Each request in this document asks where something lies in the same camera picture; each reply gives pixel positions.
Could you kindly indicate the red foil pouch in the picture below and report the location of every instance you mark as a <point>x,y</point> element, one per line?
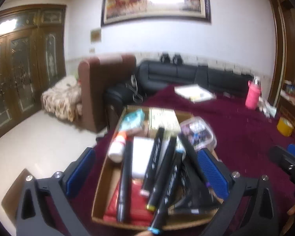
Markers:
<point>138,216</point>

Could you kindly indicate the small white bottle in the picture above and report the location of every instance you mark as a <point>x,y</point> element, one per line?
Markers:
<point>117,146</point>

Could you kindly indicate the teal wipes pack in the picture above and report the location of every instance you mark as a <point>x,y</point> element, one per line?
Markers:
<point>132,120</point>

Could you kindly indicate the small kraft cardboard box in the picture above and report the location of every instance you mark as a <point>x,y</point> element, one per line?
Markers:
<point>164,118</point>

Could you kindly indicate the brown armchair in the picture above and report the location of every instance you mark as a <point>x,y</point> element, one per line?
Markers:
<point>96,74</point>

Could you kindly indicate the pink sleeved water bottle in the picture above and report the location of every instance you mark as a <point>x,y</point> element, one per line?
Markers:
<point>254,92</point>

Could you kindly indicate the small gold wall plaque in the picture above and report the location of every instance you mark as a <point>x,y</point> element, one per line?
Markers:
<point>95,35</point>

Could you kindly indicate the wooden glass door wardrobe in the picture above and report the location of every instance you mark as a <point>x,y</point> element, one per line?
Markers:
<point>31,59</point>

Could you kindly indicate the black marker yellow cap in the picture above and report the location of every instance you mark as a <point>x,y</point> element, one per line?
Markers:
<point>162,175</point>

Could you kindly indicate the white notebook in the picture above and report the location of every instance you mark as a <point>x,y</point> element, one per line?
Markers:
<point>194,93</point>

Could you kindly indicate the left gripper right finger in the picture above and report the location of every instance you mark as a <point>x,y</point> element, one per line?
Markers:
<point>216,173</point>

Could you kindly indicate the black leather sofa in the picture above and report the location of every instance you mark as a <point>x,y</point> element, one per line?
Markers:
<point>152,76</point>

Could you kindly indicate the framed horse painting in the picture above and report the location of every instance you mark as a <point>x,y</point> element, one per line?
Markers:
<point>116,11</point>

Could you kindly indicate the floral blanket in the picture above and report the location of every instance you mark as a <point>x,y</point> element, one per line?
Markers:
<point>63,99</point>

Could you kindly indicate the black device on sofa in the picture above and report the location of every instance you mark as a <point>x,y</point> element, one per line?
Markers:
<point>177,59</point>
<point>165,58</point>

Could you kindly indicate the white tube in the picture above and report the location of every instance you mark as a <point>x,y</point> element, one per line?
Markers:
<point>142,148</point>

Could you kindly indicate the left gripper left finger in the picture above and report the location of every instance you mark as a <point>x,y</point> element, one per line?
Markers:
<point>77,172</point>

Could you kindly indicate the black marker purple cap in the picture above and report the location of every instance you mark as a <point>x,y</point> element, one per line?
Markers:
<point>192,154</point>

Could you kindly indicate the clear pouch with anime print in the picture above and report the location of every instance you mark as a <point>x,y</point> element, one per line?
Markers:
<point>199,133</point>

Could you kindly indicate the cardboard tray box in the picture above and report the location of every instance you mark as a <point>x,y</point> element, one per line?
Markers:
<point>107,191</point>

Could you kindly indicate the black marker blue cap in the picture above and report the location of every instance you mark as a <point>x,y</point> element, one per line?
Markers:
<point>166,199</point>

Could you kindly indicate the black marker pink cap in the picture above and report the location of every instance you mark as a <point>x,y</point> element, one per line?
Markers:
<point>150,173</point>

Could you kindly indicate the black marker plain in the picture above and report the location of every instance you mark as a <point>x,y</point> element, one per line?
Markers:
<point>123,204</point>

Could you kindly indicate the white cloth gloves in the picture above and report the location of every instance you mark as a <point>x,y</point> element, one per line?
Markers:
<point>267,109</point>

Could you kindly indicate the yellow tape roll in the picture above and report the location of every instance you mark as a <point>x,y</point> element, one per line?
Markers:
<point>285,127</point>

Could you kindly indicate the colourful box on cabinet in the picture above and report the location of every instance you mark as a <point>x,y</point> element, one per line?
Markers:
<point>293,87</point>

